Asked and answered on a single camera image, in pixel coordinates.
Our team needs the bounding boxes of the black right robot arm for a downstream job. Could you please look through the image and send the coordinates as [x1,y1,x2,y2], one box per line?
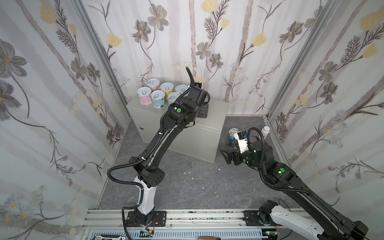
[221,127,368,240]

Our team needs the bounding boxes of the teal can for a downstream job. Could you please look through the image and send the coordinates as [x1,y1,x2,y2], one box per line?
[151,90,166,109]

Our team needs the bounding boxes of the grey metal cabinet counter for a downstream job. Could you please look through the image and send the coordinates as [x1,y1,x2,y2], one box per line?
[126,96,229,163]

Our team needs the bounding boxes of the pink can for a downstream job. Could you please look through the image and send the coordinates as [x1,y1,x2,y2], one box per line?
[146,79,161,91]
[137,87,152,105]

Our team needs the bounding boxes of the light blue can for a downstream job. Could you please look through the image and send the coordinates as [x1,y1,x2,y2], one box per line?
[175,85,189,95]

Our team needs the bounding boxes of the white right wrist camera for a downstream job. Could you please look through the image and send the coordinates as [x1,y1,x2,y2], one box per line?
[235,131,249,154]

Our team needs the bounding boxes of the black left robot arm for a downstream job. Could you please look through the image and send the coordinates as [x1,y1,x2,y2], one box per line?
[107,68,211,226]

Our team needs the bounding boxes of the yellow can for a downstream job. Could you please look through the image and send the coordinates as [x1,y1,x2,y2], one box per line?
[160,83,175,99]

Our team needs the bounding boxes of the white plastic bottle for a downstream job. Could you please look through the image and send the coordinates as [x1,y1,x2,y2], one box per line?
[261,126,271,139]

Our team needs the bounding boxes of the blue can silver lid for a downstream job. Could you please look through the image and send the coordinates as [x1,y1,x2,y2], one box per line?
[226,128,240,147]

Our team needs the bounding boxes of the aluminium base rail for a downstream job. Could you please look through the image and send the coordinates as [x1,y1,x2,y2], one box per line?
[80,208,331,240]

